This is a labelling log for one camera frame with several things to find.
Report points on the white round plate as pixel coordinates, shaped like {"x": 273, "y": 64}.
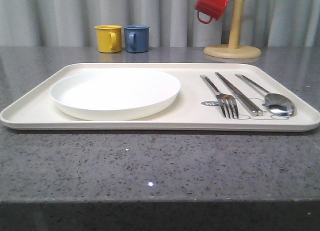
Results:
{"x": 115, "y": 94}

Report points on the cream rabbit serving tray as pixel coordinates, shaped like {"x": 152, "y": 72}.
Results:
{"x": 195, "y": 107}

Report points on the yellow mug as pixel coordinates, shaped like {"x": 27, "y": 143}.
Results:
{"x": 109, "y": 38}

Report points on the wooden mug tree stand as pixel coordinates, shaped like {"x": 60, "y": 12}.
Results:
{"x": 233, "y": 50}

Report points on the red mug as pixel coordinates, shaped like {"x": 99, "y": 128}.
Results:
{"x": 212, "y": 8}

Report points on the steel spoon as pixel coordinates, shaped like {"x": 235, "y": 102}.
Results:
{"x": 276, "y": 103}

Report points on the steel fork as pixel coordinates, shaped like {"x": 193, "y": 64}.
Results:
{"x": 226, "y": 102}

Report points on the blue mug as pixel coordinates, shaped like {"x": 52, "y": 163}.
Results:
{"x": 136, "y": 38}

